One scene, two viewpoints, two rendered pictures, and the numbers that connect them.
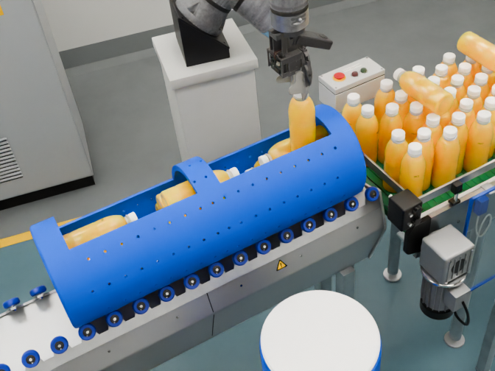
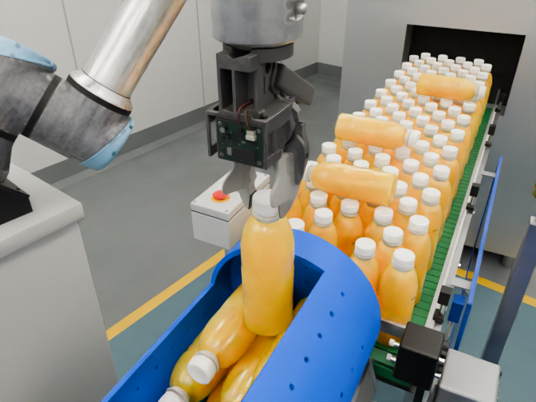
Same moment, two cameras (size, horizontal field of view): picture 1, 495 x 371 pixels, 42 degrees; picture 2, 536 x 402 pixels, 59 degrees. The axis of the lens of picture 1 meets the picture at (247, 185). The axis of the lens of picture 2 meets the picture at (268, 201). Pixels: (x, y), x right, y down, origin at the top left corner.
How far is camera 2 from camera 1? 123 cm
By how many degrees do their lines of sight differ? 33
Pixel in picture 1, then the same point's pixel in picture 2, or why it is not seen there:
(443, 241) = (467, 378)
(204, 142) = (14, 360)
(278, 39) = (252, 68)
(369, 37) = (138, 188)
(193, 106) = not seen: outside the picture
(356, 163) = (372, 310)
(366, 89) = not seen: hidden behind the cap
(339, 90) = (232, 213)
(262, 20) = (80, 140)
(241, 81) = (60, 244)
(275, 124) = not seen: hidden behind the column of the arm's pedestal
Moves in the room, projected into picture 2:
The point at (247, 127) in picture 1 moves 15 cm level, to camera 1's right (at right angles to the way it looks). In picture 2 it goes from (80, 312) to (136, 286)
